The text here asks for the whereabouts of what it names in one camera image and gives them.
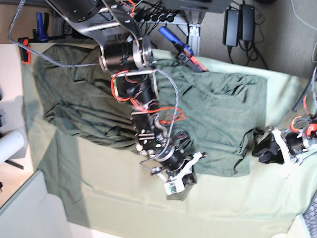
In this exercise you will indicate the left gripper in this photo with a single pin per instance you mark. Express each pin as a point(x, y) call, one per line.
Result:
point(268, 151)

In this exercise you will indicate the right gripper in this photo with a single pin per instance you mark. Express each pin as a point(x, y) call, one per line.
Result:
point(189, 178)

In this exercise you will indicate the aluminium table frame leg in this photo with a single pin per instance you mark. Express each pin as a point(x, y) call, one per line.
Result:
point(194, 20)

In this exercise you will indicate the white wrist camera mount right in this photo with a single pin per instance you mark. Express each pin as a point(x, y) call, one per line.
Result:
point(164, 172)

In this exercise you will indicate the green T-shirt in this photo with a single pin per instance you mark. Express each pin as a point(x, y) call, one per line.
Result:
point(217, 114)

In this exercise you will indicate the black power adapter right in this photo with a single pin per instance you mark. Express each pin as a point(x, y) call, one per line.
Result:
point(247, 22)

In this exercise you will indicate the light green table cloth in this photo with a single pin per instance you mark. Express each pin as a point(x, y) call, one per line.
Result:
point(119, 197)

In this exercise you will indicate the black power adapter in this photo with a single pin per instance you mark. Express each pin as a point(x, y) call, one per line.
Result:
point(247, 22)
point(231, 28)

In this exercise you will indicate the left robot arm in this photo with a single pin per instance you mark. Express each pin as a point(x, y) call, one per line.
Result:
point(309, 120)

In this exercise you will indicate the black power adapter left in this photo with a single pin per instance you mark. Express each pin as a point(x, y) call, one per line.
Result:
point(231, 28)

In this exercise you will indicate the white cylinder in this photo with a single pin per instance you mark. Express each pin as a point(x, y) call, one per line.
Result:
point(12, 146)

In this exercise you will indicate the red and blue clamp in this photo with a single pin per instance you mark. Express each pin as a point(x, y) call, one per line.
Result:
point(185, 54)

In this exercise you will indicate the white power strip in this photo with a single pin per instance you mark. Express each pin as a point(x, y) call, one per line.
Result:
point(161, 18)

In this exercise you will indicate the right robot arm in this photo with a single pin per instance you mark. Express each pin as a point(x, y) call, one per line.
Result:
point(127, 54)

